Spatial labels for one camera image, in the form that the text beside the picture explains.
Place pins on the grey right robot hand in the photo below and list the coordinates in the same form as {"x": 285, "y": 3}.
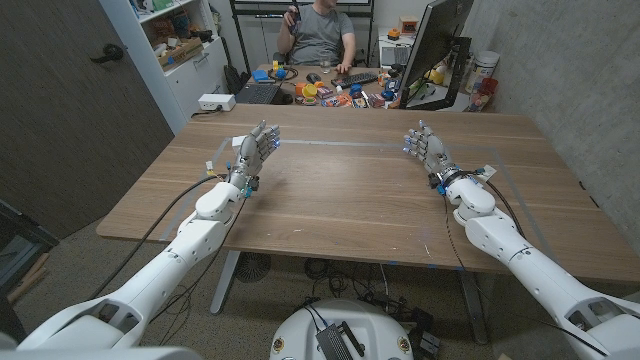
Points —
{"x": 434, "y": 152}

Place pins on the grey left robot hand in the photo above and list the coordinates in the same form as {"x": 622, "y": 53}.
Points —
{"x": 250, "y": 155}

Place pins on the clear drinking glass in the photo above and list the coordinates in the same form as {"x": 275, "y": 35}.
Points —
{"x": 325, "y": 66}

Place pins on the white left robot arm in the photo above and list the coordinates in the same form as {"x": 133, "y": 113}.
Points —
{"x": 200, "y": 235}

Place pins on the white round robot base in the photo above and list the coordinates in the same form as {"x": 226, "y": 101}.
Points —
{"x": 370, "y": 325}

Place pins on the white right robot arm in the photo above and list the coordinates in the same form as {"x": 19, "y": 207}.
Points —
{"x": 500, "y": 235}

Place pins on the small white cube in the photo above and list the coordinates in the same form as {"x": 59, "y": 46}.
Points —
{"x": 237, "y": 141}

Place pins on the black laptop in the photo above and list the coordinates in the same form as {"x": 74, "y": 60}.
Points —
{"x": 257, "y": 93}

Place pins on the white power strip box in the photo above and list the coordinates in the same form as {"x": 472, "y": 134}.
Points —
{"x": 216, "y": 102}

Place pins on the yellow toy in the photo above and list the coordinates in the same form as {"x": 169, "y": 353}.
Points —
{"x": 436, "y": 76}

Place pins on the black backpack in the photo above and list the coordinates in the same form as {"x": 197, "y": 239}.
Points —
{"x": 234, "y": 80}

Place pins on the red snack packet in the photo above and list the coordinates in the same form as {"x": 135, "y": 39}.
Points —
{"x": 376, "y": 100}

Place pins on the blue flat box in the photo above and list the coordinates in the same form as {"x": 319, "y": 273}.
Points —
{"x": 260, "y": 76}

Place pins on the yellow and orange caps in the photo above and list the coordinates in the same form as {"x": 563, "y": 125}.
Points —
{"x": 307, "y": 90}

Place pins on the white shelf cabinet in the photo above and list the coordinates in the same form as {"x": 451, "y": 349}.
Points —
{"x": 195, "y": 80}

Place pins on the white round canister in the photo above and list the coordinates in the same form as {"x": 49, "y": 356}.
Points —
{"x": 482, "y": 67}

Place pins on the black computer mouse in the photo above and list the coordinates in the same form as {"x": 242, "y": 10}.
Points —
{"x": 313, "y": 78}

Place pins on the orange snack packet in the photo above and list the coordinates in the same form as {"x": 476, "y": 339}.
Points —
{"x": 337, "y": 101}

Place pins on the black keyboard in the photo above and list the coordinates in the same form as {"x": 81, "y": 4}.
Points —
{"x": 355, "y": 79}

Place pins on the round black floor fan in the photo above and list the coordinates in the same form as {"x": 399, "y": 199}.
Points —
{"x": 252, "y": 267}

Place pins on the black computer monitor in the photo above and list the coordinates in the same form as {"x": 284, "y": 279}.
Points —
{"x": 435, "y": 35}

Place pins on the cardboard box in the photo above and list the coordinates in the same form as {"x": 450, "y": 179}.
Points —
{"x": 182, "y": 52}

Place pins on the small orange object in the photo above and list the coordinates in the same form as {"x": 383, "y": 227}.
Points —
{"x": 393, "y": 34}

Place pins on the grey table leg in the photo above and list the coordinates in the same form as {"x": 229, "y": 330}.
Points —
{"x": 474, "y": 310}
{"x": 225, "y": 280}

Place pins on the orange wooden box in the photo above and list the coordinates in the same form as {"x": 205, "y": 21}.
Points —
{"x": 408, "y": 25}

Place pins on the person in grey t-shirt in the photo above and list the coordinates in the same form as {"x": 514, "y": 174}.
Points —
{"x": 320, "y": 35}

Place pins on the black antenna stick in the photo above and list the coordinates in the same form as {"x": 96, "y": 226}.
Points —
{"x": 352, "y": 340}

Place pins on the black electronics box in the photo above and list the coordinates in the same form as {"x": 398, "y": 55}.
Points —
{"x": 332, "y": 342}

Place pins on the black furniture piece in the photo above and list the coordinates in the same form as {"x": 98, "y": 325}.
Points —
{"x": 20, "y": 245}

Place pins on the wooden sticks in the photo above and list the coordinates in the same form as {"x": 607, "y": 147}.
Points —
{"x": 30, "y": 277}

